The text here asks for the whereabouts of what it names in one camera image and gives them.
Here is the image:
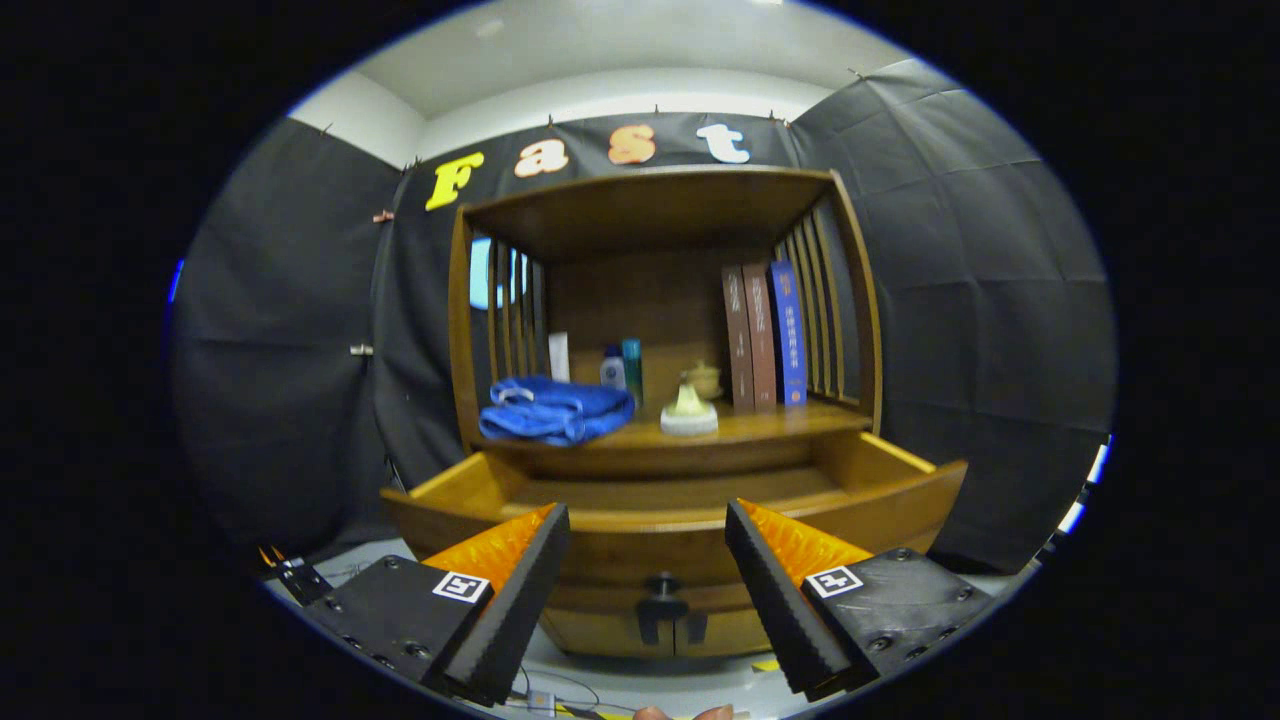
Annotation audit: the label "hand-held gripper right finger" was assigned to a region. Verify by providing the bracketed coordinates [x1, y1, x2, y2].
[725, 498, 996, 701]

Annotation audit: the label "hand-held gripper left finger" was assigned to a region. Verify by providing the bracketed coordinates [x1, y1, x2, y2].
[320, 502, 571, 707]

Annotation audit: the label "wooden drawer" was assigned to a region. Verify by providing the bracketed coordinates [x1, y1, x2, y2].
[380, 430, 969, 613]

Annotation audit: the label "pale green soap with dish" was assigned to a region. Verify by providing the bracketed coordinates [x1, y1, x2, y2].
[660, 382, 720, 437]

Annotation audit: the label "wooden cabinet door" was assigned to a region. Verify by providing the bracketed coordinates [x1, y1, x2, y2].
[540, 608, 676, 658]
[675, 605, 776, 656]

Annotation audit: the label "wooden countertop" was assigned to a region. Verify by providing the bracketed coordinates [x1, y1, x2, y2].
[470, 395, 873, 451]

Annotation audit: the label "wooden cabinet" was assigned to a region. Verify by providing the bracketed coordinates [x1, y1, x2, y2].
[448, 165, 883, 661]

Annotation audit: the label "folded blue towel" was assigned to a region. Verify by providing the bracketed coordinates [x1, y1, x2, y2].
[478, 375, 637, 447]

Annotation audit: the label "black device with orange parts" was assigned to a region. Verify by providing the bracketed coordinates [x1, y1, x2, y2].
[258, 545, 333, 606]

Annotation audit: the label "reddish brown book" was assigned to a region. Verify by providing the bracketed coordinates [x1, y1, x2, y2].
[742, 262, 779, 411]

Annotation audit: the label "dark brown book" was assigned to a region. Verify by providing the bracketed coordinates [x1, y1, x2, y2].
[721, 265, 756, 413]

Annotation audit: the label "blue book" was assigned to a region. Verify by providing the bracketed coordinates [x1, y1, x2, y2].
[768, 260, 808, 408]

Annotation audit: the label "black backdrop cloth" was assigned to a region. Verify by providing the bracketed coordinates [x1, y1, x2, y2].
[170, 58, 1118, 576]

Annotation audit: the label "thin floor cables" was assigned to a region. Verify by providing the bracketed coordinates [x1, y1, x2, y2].
[505, 665, 641, 720]

